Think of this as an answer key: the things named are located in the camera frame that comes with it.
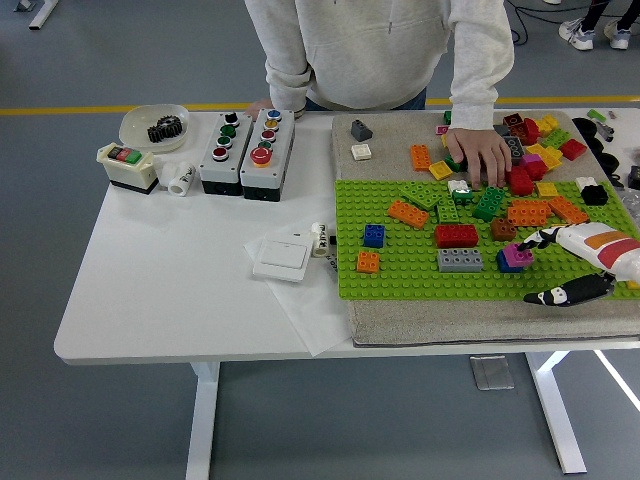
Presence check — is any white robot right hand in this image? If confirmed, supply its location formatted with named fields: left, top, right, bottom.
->
left=517, top=223, right=640, bottom=307

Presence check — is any person's right hand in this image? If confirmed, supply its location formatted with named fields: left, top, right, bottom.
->
left=243, top=97, right=276, bottom=120

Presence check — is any person's left hand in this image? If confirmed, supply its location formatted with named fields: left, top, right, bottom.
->
left=444, top=127, right=514, bottom=190

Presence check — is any red two-by-four brick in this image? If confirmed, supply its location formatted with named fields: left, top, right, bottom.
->
left=433, top=223, right=480, bottom=249

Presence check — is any green studded baseplate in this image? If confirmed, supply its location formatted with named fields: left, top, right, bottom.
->
left=334, top=178, right=640, bottom=301

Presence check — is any grey two-by-four brick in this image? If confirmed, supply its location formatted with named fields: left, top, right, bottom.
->
left=436, top=247, right=485, bottom=274
left=504, top=135, right=526, bottom=164

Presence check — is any red tall brick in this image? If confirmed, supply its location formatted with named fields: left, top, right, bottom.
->
left=509, top=117, right=542, bottom=146

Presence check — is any large red brick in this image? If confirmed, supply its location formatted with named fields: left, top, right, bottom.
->
left=504, top=164, right=550, bottom=196

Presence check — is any black two-by-two brick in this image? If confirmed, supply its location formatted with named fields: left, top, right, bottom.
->
left=580, top=183, right=610, bottom=206

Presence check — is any orange two-by-four brick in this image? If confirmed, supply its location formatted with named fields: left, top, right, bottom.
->
left=547, top=195, right=591, bottom=225
left=507, top=198, right=553, bottom=229
left=409, top=143, right=434, bottom=173
left=387, top=198, right=431, bottom=230

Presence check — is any yellow two-by-four brick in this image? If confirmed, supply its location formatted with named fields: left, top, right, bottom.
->
left=525, top=143, right=565, bottom=171

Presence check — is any light green two-by-three brick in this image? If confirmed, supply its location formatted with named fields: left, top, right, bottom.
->
left=435, top=192, right=462, bottom=224

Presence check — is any light green two-by-four brick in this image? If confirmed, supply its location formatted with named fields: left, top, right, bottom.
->
left=542, top=128, right=572, bottom=150
left=399, top=179, right=450, bottom=211

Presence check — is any brown two-by-two brick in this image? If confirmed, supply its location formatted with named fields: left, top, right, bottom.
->
left=489, top=217, right=518, bottom=242

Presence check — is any red two-by-two brick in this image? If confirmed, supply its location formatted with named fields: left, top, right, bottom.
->
left=558, top=138, right=589, bottom=161

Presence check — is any dark grey slope brick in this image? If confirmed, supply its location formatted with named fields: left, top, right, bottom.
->
left=348, top=118, right=374, bottom=142

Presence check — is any blue two-by-two brick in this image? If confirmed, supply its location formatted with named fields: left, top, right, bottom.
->
left=495, top=248, right=525, bottom=274
left=362, top=223, right=387, bottom=249

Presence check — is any orange two-by-two brick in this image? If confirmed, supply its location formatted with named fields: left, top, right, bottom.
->
left=356, top=249, right=381, bottom=274

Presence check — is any grey emergency-stop control box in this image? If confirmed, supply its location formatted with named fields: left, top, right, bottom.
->
left=239, top=108, right=296, bottom=203

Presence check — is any grey four-button control box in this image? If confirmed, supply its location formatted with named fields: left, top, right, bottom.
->
left=198, top=112, right=255, bottom=196

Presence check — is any black gear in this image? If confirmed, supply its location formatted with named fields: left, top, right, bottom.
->
left=146, top=115, right=185, bottom=146

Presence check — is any white pipe tee fitting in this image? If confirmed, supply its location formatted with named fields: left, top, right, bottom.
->
left=154, top=160, right=196, bottom=198

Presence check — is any white oval dish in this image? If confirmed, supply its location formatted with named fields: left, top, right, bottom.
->
left=118, top=103, right=192, bottom=154

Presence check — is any person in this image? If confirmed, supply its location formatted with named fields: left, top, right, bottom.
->
left=558, top=0, right=640, bottom=51
left=243, top=0, right=515, bottom=190

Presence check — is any small white labelled pipe fitting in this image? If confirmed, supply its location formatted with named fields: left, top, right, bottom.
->
left=309, top=222, right=331, bottom=260

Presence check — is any metal floor plate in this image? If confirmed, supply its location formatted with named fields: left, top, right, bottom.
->
left=469, top=354, right=515, bottom=391

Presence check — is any white table leg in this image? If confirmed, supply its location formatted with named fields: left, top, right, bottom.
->
left=524, top=351, right=587, bottom=475
left=185, top=360, right=221, bottom=480

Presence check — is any grey-brown mat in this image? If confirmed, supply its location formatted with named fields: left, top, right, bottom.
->
left=331, top=110, right=640, bottom=349

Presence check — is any white paper sheet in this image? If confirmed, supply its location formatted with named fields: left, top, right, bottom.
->
left=243, top=214, right=354, bottom=358

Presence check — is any white furniture foot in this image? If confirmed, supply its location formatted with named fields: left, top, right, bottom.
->
left=13, top=0, right=60, bottom=30

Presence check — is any black floor cable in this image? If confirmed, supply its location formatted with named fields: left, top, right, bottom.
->
left=509, top=0, right=530, bottom=46

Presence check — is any cream red-green switch box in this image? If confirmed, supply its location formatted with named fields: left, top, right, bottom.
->
left=95, top=142, right=157, bottom=196

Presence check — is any white wall switch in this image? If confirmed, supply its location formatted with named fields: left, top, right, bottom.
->
left=252, top=234, right=314, bottom=285

